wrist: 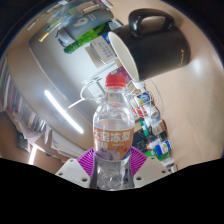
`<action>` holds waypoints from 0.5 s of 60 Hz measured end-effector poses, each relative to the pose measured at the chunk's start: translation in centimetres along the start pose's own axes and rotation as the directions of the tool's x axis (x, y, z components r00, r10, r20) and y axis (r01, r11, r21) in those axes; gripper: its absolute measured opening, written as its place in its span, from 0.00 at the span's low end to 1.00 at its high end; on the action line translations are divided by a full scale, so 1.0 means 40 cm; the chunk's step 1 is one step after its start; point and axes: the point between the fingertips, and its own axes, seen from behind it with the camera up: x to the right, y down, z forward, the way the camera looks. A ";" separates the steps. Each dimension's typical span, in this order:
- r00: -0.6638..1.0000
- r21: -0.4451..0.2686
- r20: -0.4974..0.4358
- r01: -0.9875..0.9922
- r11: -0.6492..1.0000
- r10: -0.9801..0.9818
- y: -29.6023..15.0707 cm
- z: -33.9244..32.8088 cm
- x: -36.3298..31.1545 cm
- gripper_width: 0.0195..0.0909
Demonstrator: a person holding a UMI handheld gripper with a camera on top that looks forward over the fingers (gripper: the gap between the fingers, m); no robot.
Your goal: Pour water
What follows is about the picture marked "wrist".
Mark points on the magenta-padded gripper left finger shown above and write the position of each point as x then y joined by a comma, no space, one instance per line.
75,171

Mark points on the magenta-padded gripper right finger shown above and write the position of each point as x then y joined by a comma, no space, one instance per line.
150,168

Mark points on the clear drink bottle red cap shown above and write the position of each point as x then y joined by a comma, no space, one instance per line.
113,136

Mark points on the white bottle with blue label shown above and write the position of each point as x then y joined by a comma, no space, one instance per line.
163,148

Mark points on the ceiling light strip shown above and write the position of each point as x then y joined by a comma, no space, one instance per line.
32,155

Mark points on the red and white jar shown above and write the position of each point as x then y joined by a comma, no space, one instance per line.
139,110

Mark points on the under-shelf light strip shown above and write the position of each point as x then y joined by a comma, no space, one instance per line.
63,111

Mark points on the magenta pouch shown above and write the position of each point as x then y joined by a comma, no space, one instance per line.
117,72

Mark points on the black mug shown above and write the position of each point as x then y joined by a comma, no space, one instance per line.
160,50

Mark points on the green bottle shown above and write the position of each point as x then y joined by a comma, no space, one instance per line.
86,36

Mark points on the grey shaker bottle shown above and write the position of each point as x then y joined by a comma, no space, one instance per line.
83,21

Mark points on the white wall power strip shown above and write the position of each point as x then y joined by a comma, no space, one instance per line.
97,87

